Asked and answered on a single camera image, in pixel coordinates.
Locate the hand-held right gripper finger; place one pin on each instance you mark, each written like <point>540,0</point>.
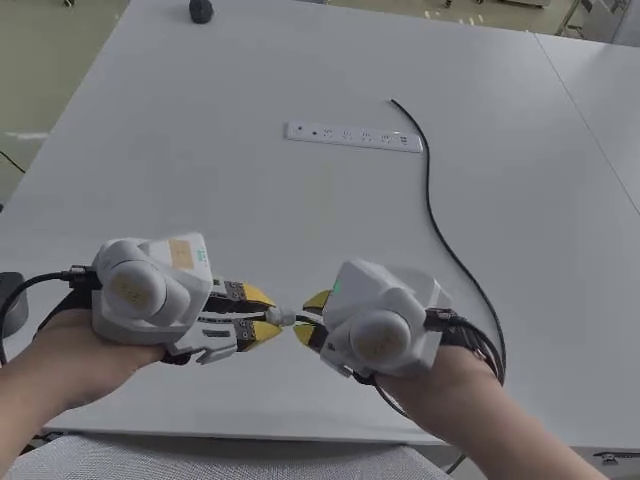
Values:
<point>316,303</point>
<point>310,336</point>

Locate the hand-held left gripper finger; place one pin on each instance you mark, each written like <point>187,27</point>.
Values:
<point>255,336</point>
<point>250,295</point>

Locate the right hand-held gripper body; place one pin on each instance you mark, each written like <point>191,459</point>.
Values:
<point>380,320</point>

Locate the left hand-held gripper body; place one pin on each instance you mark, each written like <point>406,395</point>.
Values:
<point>150,300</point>

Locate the person's right forearm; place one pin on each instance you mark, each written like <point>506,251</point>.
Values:
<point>520,440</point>

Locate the person's left forearm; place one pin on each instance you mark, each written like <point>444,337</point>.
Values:
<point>30,415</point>

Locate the person's left hand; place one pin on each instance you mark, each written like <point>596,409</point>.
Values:
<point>85,360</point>

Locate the person's right hand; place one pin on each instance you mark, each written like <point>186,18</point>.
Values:
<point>450,385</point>

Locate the black round device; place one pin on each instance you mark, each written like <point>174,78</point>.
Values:
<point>18,316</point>

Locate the white power strip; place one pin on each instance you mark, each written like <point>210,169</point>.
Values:
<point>352,136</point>

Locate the small black object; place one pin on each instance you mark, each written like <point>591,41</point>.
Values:
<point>201,11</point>

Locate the adjoining white table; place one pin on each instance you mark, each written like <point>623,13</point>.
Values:
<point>600,90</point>

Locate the grey metal rack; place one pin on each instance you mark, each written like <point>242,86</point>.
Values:
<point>590,20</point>

